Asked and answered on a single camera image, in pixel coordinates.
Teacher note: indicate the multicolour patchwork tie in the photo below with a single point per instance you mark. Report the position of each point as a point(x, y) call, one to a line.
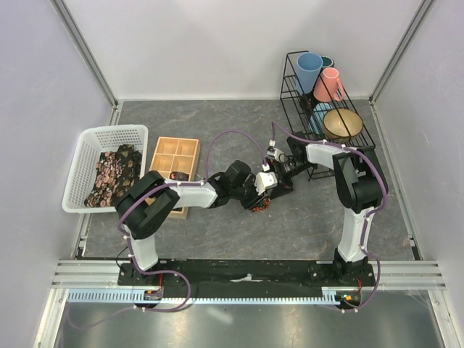
point(260, 205)

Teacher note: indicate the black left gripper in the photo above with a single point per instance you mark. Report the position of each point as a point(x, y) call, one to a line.
point(256, 200)

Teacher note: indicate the dark green cup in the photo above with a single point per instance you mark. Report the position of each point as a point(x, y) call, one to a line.
point(327, 62)

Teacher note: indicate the wooden compartment box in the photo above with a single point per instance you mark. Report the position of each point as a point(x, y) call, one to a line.
point(176, 155)

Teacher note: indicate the floral black pink tie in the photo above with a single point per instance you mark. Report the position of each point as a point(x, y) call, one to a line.
point(108, 173)

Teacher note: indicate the black wire rack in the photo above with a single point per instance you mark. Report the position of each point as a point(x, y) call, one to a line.
point(316, 103)

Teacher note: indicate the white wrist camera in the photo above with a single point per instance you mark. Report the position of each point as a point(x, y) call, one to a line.
point(273, 153)
point(264, 181)

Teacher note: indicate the slotted cable duct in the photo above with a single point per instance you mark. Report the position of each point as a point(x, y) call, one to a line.
point(255, 293)

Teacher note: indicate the blue plastic cup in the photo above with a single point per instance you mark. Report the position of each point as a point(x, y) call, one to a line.
point(307, 71)

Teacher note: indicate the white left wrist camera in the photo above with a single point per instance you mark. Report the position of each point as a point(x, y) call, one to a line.
point(264, 181)

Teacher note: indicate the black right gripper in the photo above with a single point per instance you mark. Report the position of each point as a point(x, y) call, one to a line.
point(285, 185)

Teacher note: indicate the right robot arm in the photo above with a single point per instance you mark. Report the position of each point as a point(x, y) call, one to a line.
point(360, 186)

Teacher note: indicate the wooden bowl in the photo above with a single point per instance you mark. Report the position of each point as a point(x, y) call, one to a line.
point(342, 125)

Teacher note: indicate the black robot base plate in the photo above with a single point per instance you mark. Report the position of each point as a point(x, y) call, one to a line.
point(273, 272)

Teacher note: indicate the pink mug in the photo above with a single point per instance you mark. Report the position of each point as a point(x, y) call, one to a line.
point(329, 87)

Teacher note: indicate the black gold patterned tie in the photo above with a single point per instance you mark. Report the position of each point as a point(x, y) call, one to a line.
point(128, 167)

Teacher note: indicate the light blue cup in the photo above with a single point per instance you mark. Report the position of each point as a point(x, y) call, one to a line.
point(316, 118)

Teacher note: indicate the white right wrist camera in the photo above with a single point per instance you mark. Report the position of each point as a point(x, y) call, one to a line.
point(273, 153)

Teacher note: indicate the white plastic basket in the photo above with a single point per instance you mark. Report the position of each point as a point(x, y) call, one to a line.
point(91, 143)

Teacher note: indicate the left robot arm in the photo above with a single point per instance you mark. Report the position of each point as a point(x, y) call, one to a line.
point(147, 204)

